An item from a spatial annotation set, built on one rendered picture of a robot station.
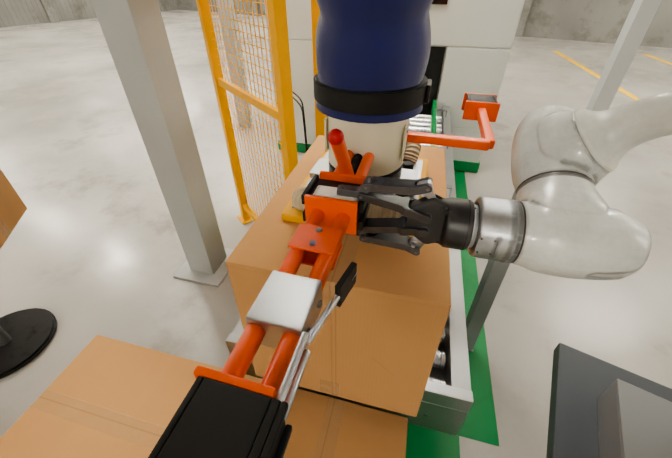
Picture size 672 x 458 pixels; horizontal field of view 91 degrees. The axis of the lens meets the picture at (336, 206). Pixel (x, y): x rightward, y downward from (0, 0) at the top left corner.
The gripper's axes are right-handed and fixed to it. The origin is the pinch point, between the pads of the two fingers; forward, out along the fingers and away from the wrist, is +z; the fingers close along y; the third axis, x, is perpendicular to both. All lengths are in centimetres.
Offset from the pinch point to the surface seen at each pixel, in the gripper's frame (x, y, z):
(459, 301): 38, 60, -33
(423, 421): 5, 76, -25
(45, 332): 17, 116, 154
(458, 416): 5, 68, -33
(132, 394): -13, 65, 55
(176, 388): -8, 65, 44
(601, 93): 287, 56, -158
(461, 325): 29, 60, -33
